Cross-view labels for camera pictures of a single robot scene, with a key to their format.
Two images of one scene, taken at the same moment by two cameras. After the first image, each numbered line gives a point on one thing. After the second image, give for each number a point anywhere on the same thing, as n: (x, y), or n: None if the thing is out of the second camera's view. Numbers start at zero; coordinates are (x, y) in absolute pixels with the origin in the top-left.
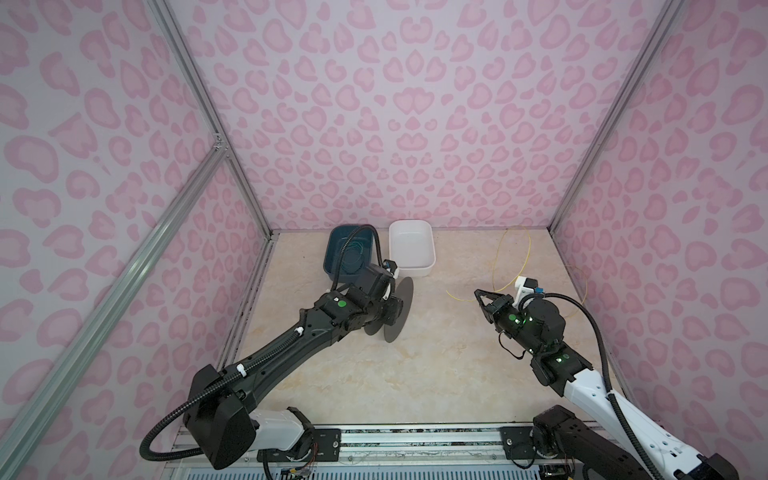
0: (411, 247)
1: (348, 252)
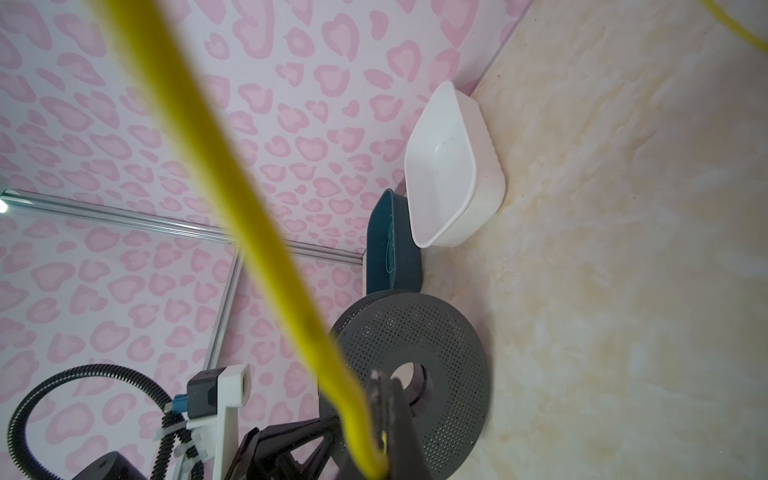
0: (454, 172)
1: (392, 209)
